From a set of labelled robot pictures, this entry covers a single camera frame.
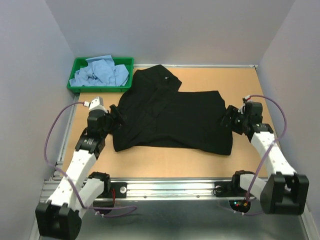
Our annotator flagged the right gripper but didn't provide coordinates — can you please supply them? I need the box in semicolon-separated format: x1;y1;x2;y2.
215;104;249;135

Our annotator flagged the black long sleeve shirt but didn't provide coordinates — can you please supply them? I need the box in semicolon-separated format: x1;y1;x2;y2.
112;65;233;156

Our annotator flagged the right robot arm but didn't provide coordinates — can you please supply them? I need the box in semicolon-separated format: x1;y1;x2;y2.
214;100;310;216

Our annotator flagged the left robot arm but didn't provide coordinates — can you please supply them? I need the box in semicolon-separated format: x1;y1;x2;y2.
35;98;123;240

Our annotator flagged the light blue shirt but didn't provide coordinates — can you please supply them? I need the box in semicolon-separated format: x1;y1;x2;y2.
69;55;129;87

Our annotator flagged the green plastic bin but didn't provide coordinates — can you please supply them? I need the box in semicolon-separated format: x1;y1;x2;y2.
66;56;134;93

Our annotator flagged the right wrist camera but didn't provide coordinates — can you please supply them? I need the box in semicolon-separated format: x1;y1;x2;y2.
237;95;251;115

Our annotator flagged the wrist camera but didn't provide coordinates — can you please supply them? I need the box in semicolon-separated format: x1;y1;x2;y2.
237;95;251;115
83;96;108;113

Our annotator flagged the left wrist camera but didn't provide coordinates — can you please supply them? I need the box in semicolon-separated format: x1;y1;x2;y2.
83;96;108;113

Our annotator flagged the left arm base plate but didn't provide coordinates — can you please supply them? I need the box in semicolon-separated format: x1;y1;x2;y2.
96;181;128;199

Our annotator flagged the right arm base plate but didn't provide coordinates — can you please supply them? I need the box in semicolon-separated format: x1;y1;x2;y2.
213;180;251;198

